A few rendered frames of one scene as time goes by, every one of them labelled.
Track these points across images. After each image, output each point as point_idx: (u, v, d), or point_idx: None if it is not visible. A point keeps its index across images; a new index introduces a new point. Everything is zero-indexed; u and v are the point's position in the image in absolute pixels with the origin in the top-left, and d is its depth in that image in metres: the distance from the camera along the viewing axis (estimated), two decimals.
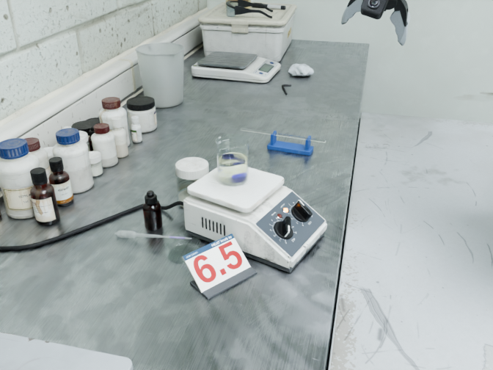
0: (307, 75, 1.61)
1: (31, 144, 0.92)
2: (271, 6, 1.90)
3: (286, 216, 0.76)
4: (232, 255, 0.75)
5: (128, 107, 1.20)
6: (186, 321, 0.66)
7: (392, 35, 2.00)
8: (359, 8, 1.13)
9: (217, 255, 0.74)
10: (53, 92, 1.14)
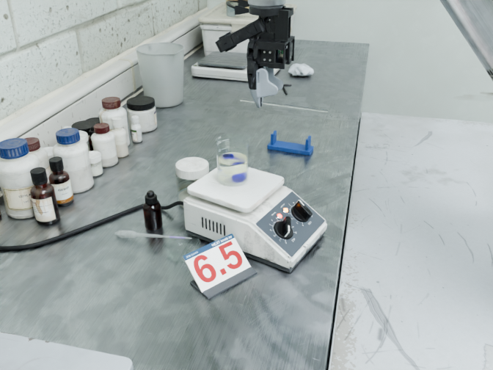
0: (307, 75, 1.61)
1: (31, 144, 0.92)
2: None
3: (286, 216, 0.76)
4: (232, 255, 0.75)
5: (128, 107, 1.20)
6: (186, 321, 0.66)
7: (392, 35, 2.00)
8: None
9: (217, 255, 0.74)
10: (53, 92, 1.14)
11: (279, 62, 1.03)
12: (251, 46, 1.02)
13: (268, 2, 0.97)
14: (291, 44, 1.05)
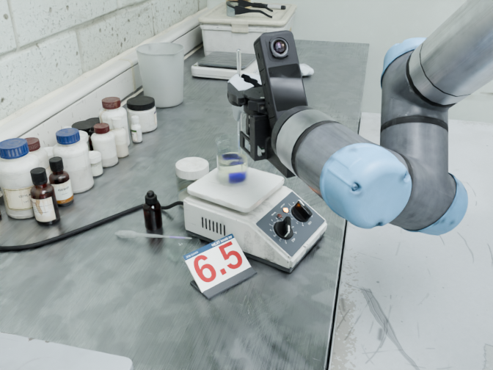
0: (307, 75, 1.61)
1: (31, 144, 0.92)
2: (271, 6, 1.90)
3: (286, 216, 0.76)
4: (232, 255, 0.75)
5: (128, 107, 1.20)
6: (186, 321, 0.66)
7: (392, 35, 2.00)
8: None
9: (217, 255, 0.74)
10: (53, 92, 1.14)
11: None
12: (249, 106, 0.63)
13: (280, 158, 0.58)
14: None
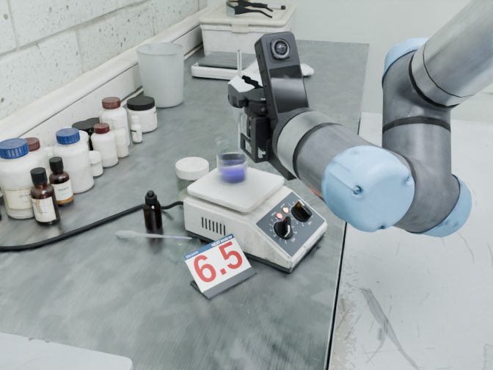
0: (307, 75, 1.61)
1: (31, 144, 0.92)
2: (271, 6, 1.90)
3: (286, 216, 0.76)
4: (232, 255, 0.75)
5: (128, 107, 1.20)
6: (186, 321, 0.66)
7: (392, 35, 2.00)
8: None
9: (217, 255, 0.74)
10: (53, 92, 1.14)
11: (249, 140, 0.68)
12: (250, 109, 0.62)
13: (281, 161, 0.57)
14: None
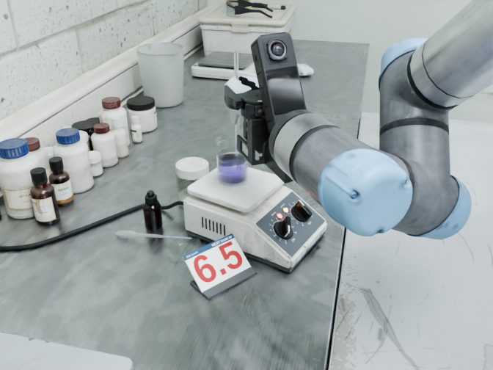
0: (307, 75, 1.61)
1: (31, 144, 0.92)
2: (271, 6, 1.90)
3: (286, 216, 0.76)
4: (232, 255, 0.75)
5: (128, 107, 1.20)
6: (186, 321, 0.66)
7: (392, 35, 2.00)
8: None
9: (217, 255, 0.74)
10: (53, 92, 1.14)
11: (246, 142, 0.67)
12: (246, 110, 0.62)
13: (278, 164, 0.56)
14: None
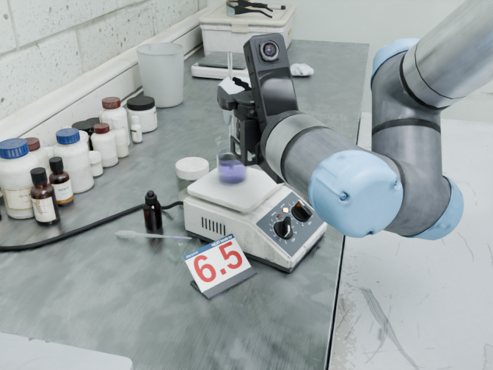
0: (307, 75, 1.61)
1: (31, 144, 0.92)
2: (271, 6, 1.90)
3: (286, 216, 0.76)
4: (232, 255, 0.75)
5: (128, 107, 1.20)
6: (186, 321, 0.66)
7: (392, 35, 2.00)
8: None
9: (217, 255, 0.74)
10: (53, 92, 1.14)
11: (239, 143, 0.67)
12: (239, 111, 0.62)
13: (270, 164, 0.56)
14: None
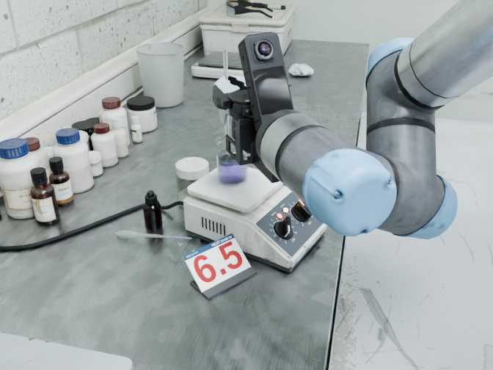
0: (307, 75, 1.61)
1: (31, 144, 0.92)
2: (271, 6, 1.90)
3: (286, 216, 0.76)
4: (232, 255, 0.75)
5: (128, 107, 1.20)
6: (186, 321, 0.66)
7: (392, 35, 2.00)
8: None
9: (217, 255, 0.74)
10: (53, 92, 1.14)
11: None
12: (234, 110, 0.62)
13: (265, 163, 0.56)
14: None
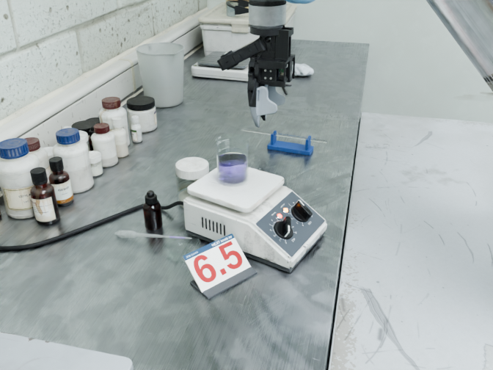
0: (307, 75, 1.61)
1: (31, 144, 0.92)
2: None
3: (286, 216, 0.76)
4: (232, 255, 0.75)
5: (128, 107, 1.20)
6: (186, 321, 0.66)
7: (392, 35, 2.00)
8: None
9: (217, 255, 0.74)
10: (53, 92, 1.14)
11: (279, 80, 1.04)
12: (252, 65, 1.04)
13: (268, 23, 0.99)
14: (292, 62, 1.07)
